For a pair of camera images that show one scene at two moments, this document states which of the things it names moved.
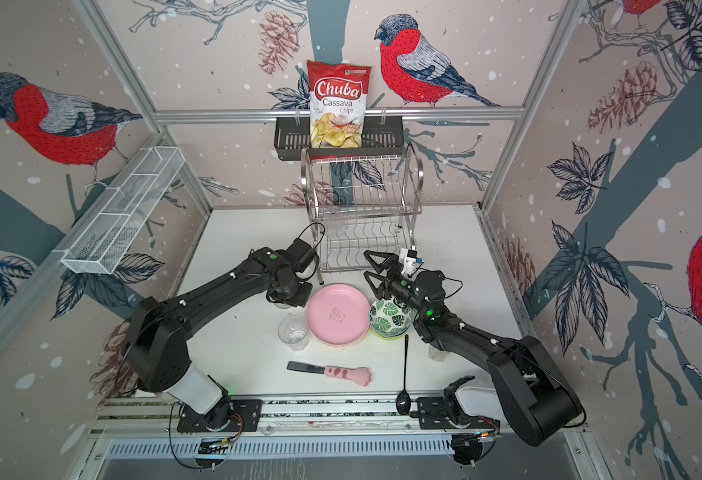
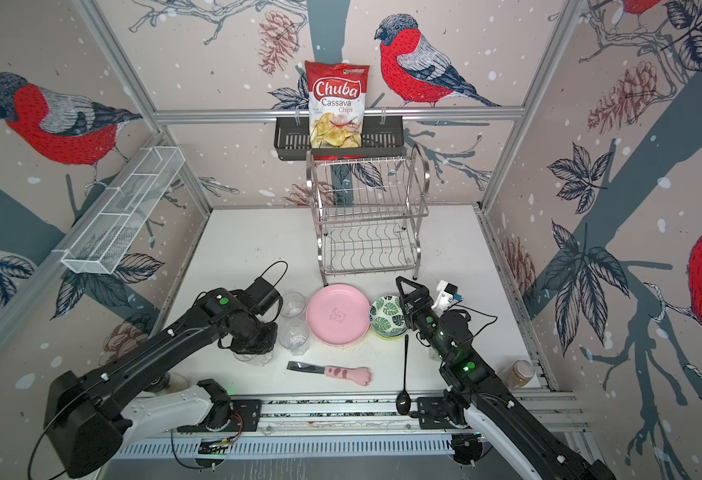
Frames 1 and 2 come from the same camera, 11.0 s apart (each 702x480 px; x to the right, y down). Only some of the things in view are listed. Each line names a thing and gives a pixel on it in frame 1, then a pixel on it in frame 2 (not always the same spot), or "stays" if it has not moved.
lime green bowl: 392,338 stays
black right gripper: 384,290 → 423,297
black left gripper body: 298,292 → 264,340
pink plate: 339,314 stays
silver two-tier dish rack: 359,204 stays
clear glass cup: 293,329 stays
